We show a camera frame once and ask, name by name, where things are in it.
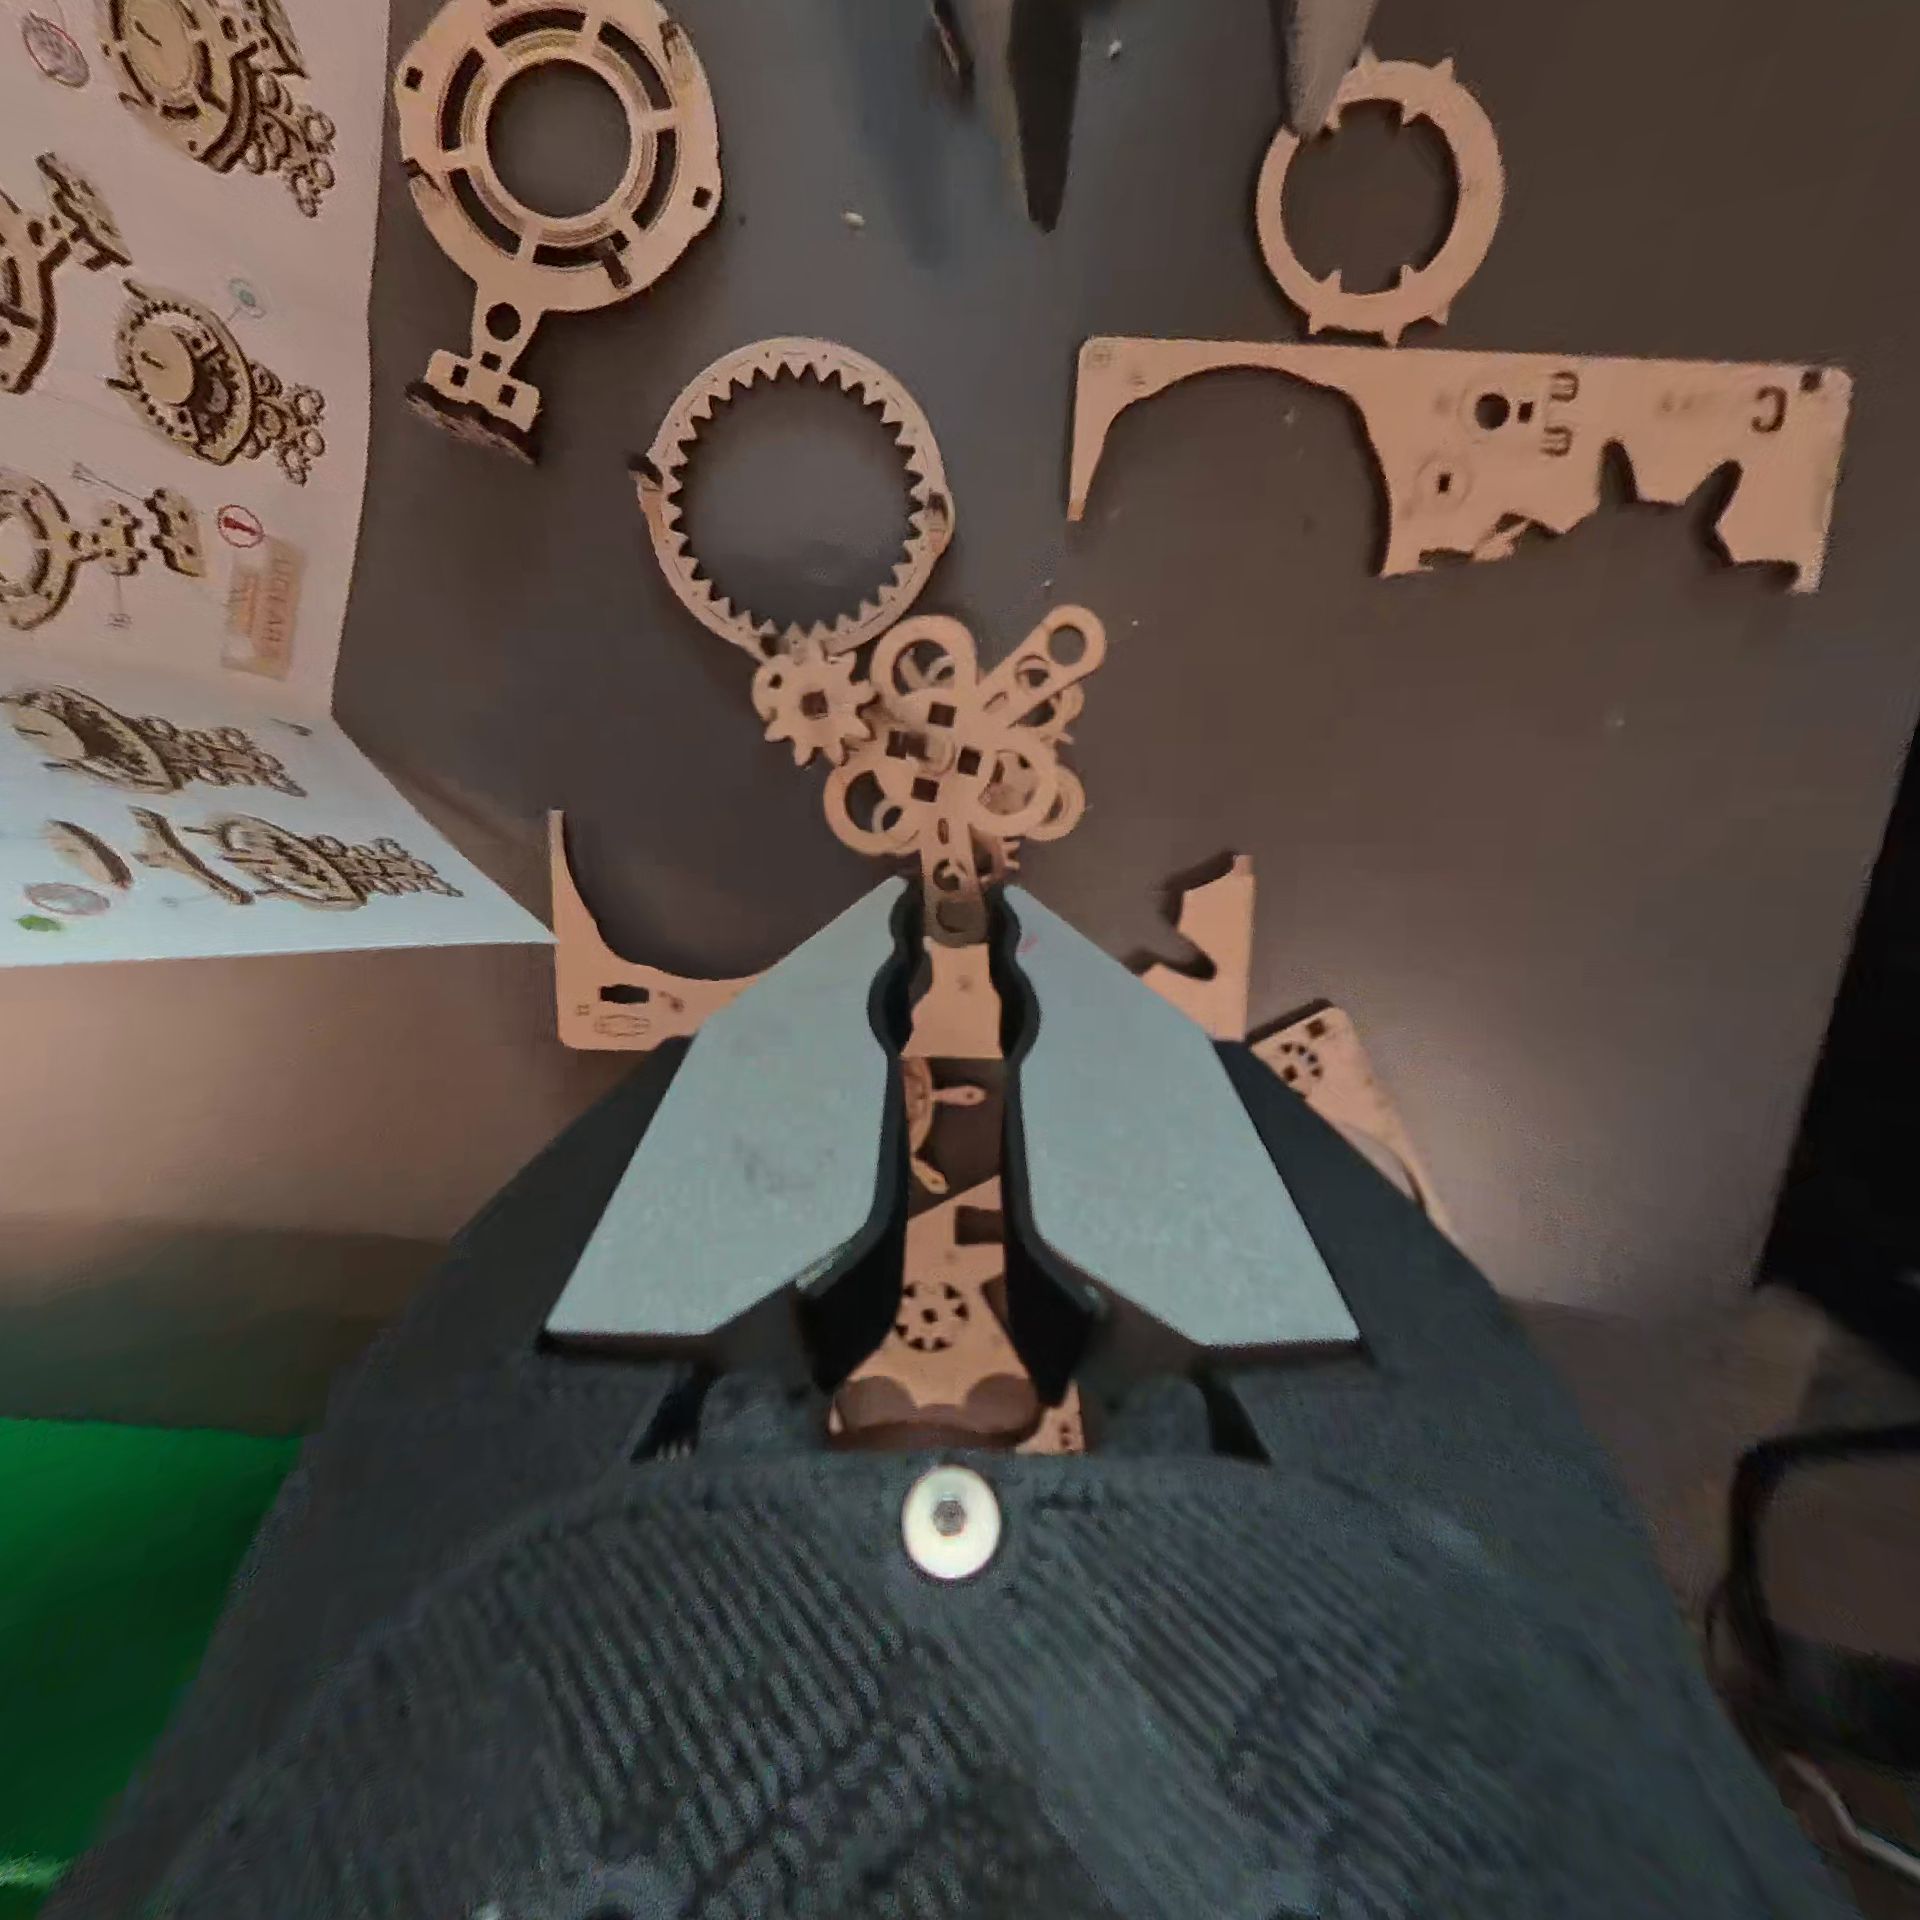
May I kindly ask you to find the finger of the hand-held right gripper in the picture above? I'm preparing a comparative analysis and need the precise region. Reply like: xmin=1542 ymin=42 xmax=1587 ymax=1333
xmin=929 ymin=0 xmax=1085 ymax=233
xmin=1274 ymin=0 xmax=1385 ymax=135

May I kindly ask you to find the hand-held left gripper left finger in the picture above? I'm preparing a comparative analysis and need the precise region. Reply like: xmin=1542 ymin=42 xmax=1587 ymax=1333
xmin=544 ymin=877 xmax=921 ymax=1390

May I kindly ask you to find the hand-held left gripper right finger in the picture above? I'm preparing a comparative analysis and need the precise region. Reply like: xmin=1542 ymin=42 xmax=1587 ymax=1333
xmin=995 ymin=884 xmax=1363 ymax=1403

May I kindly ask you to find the notched wooden ring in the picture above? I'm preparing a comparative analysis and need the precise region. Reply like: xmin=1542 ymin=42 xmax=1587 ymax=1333
xmin=1256 ymin=47 xmax=1505 ymax=350

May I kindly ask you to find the wooden gear axle assembly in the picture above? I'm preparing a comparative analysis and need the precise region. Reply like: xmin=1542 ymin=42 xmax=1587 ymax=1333
xmin=749 ymin=609 xmax=1105 ymax=963

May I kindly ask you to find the long wooden parts sheet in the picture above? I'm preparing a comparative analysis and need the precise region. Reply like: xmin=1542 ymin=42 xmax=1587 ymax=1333
xmin=1067 ymin=335 xmax=1853 ymax=595

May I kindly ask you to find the green plastic bin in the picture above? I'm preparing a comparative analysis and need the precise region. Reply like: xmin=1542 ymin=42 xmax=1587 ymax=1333
xmin=0 ymin=1417 xmax=309 ymax=1920

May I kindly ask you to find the printed assembly instruction sheet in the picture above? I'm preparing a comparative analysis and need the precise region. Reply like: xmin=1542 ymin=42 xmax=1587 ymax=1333
xmin=0 ymin=0 xmax=558 ymax=970

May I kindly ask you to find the round wooden frame with stem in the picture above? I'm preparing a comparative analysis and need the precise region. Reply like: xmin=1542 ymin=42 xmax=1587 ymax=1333
xmin=392 ymin=0 xmax=723 ymax=459

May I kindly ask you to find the wooden internal gear ring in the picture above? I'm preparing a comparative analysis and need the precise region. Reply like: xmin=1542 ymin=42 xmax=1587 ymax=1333
xmin=638 ymin=335 xmax=957 ymax=663

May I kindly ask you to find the black cable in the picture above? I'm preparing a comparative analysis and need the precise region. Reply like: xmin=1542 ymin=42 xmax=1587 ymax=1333
xmin=1715 ymin=1423 xmax=1920 ymax=1787

